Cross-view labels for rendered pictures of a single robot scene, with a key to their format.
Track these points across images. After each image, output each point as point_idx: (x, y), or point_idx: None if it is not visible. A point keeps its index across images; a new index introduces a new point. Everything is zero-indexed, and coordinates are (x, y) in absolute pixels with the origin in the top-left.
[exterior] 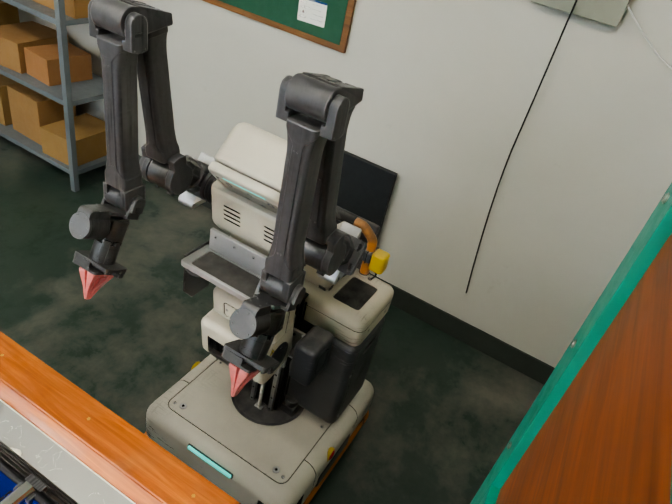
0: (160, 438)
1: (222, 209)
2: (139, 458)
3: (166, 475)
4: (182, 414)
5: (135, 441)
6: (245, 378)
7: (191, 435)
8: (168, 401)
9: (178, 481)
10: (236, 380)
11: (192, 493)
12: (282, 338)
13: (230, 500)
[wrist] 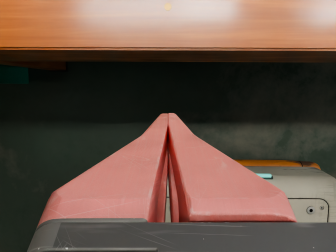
0: (303, 170)
1: None
2: (302, 3)
3: (236, 7)
4: (303, 201)
5: (334, 26)
6: (73, 179)
7: (277, 186)
8: (329, 204)
9: (209, 12)
10: (159, 149)
11: (172, 9)
12: None
13: (107, 41)
